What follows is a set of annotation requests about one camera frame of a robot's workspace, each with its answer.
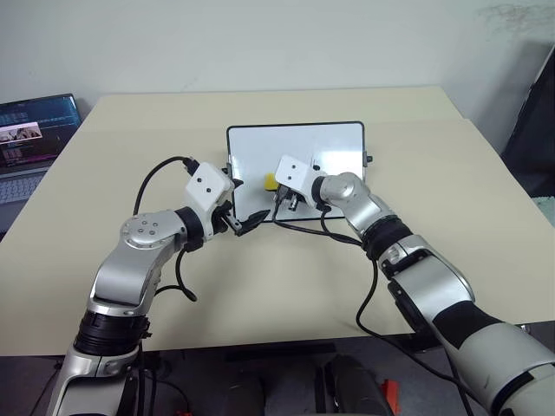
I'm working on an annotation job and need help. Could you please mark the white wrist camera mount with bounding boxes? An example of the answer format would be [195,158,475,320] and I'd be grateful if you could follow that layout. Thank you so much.
[275,154,329,210]
[185,161,236,242]

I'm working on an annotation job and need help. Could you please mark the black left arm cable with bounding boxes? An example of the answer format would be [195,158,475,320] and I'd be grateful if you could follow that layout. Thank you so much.
[132,155,199,302]

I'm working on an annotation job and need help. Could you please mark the dark fabric partition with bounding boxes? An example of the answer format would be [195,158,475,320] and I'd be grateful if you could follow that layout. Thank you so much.
[500,40,555,197]

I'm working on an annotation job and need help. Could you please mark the black framed whiteboard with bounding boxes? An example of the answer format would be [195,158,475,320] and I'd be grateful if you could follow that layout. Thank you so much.
[225,120,368,223]

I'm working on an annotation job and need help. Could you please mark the dark rounded shape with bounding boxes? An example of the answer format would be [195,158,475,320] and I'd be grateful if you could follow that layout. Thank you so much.
[322,353,402,416]

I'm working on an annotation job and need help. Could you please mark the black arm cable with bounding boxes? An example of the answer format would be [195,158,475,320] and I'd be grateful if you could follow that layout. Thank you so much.
[271,191,476,416]
[132,155,199,302]

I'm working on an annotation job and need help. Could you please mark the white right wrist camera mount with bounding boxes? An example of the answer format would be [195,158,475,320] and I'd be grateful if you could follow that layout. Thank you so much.
[275,154,329,210]

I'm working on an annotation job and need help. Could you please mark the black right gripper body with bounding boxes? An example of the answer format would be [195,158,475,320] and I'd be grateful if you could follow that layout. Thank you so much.
[277,185,306,214]

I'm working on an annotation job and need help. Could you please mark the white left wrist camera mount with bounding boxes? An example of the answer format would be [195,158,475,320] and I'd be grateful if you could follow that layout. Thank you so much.
[185,161,236,242]

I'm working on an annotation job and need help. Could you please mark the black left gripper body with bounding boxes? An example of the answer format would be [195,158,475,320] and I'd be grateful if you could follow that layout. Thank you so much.
[211,201,243,237]

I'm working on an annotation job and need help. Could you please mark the red plastic piece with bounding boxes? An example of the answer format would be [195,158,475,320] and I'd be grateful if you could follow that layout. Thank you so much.
[378,378,401,413]

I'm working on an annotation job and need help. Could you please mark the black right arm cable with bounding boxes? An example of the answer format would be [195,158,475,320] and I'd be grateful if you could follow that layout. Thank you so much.
[271,191,476,416]

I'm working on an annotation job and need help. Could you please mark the open laptop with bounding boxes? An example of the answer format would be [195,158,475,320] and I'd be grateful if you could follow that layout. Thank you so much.
[0,93,83,207]

